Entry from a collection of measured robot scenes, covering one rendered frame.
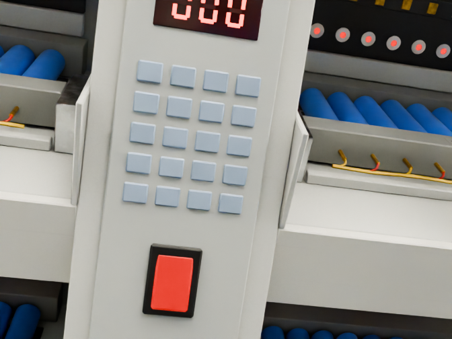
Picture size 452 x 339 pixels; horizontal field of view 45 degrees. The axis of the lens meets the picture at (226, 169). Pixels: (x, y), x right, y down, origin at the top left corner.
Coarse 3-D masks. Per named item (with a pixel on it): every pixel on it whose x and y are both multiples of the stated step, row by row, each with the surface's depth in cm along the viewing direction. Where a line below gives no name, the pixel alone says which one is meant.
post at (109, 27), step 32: (96, 32) 24; (288, 32) 25; (96, 64) 24; (288, 64) 25; (96, 96) 24; (288, 96) 25; (96, 128) 25; (288, 128) 26; (96, 160) 25; (288, 160) 26; (96, 192) 25; (96, 224) 25; (256, 224) 26; (96, 256) 26; (256, 256) 26; (256, 288) 27; (256, 320) 27
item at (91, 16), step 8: (88, 0) 43; (96, 0) 43; (88, 8) 43; (96, 8) 43; (88, 16) 43; (96, 16) 43; (88, 24) 43; (48, 32) 43; (88, 32) 43; (88, 40) 43; (88, 48) 43; (88, 56) 43; (88, 64) 43; (360, 80) 46; (416, 88) 47; (64, 288) 46; (64, 296) 46; (64, 304) 46
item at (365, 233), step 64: (320, 0) 41; (384, 0) 41; (448, 0) 41; (320, 64) 42; (384, 64) 43; (448, 64) 44; (320, 128) 32; (384, 128) 34; (448, 128) 38; (320, 192) 30; (384, 192) 32; (448, 192) 32; (320, 256) 27; (384, 256) 27; (448, 256) 28
